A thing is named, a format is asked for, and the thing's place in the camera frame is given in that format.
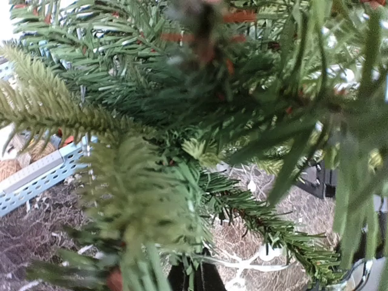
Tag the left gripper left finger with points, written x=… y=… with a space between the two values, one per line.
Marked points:
x=178 y=277

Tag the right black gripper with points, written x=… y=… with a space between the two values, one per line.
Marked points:
x=318 y=180

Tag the white ball string lights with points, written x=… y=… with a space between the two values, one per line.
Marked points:
x=237 y=251

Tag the twine ball ornament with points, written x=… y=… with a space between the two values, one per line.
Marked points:
x=8 y=167

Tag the light blue plastic basket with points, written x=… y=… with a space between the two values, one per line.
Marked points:
x=43 y=128

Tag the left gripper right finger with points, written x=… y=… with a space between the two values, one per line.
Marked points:
x=207 y=278

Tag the small green christmas tree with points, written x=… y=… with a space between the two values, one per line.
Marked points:
x=183 y=86

